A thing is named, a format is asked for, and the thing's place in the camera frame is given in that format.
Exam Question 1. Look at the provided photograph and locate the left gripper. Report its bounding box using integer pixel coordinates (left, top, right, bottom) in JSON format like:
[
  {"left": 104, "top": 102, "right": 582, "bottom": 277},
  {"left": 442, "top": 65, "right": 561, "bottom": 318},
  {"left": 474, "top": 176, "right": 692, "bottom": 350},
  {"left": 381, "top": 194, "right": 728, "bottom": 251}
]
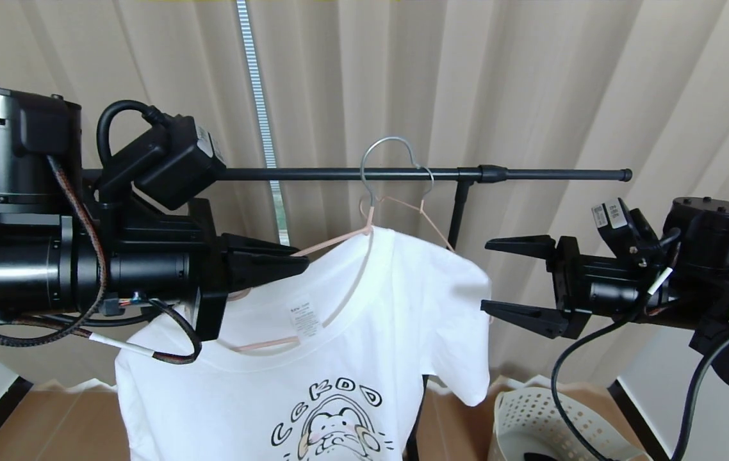
[{"left": 110, "top": 197, "right": 311, "bottom": 341}]

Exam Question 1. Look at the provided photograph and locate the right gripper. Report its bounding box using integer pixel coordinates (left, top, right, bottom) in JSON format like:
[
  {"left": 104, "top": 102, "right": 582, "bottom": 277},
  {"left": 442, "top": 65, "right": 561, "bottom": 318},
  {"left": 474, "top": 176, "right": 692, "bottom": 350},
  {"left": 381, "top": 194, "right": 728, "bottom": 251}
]
[{"left": 481, "top": 236, "right": 660, "bottom": 339}]

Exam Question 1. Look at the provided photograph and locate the pink clothes hanger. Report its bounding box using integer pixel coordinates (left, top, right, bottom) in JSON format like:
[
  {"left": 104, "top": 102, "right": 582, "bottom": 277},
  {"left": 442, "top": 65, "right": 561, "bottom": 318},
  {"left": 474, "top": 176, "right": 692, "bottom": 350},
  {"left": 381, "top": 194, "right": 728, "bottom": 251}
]
[
  {"left": 227, "top": 136, "right": 421, "bottom": 353},
  {"left": 359, "top": 165, "right": 457, "bottom": 252}
]

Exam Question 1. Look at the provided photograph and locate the white garment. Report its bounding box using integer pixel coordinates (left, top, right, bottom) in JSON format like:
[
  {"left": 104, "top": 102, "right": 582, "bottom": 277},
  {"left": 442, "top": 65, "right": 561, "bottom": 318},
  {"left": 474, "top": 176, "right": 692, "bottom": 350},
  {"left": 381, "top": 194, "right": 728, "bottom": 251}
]
[{"left": 115, "top": 225, "right": 492, "bottom": 461}]

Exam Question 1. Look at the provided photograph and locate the black clothes rack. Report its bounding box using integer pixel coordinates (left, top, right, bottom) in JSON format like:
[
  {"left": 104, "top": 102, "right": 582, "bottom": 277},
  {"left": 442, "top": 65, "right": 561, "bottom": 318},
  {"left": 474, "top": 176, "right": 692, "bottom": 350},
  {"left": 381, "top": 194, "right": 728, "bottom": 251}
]
[{"left": 79, "top": 165, "right": 633, "bottom": 461}]

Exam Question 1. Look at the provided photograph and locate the white laundry basket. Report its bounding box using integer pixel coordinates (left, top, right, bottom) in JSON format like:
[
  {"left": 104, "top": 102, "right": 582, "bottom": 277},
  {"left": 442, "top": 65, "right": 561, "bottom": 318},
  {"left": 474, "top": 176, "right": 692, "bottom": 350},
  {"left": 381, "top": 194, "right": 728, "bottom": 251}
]
[{"left": 489, "top": 387, "right": 650, "bottom": 461}]

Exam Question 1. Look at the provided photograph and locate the beige curtain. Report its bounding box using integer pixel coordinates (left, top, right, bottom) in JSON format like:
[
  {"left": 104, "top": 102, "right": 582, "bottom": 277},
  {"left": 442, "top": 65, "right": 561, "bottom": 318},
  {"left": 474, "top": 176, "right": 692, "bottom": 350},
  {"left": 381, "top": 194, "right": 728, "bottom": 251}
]
[{"left": 0, "top": 0, "right": 729, "bottom": 391}]

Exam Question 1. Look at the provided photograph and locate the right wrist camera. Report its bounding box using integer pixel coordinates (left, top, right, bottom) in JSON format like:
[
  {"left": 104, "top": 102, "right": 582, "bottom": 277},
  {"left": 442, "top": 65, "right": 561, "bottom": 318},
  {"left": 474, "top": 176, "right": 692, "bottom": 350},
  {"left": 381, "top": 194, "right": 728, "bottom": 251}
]
[{"left": 591, "top": 198, "right": 682, "bottom": 270}]

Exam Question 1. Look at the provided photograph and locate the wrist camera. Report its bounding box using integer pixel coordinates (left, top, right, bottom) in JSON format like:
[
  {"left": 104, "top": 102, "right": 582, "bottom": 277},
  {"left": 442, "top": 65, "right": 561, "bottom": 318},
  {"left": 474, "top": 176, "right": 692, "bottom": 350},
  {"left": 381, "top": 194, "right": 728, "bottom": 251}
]
[
  {"left": 591, "top": 198, "right": 682, "bottom": 270},
  {"left": 95, "top": 114, "right": 227, "bottom": 225}
]

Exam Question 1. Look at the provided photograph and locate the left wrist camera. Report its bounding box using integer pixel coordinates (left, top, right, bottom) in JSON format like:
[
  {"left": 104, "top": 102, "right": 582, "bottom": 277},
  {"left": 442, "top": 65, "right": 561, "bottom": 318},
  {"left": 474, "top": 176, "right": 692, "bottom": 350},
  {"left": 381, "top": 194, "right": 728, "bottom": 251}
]
[{"left": 95, "top": 114, "right": 227, "bottom": 225}]

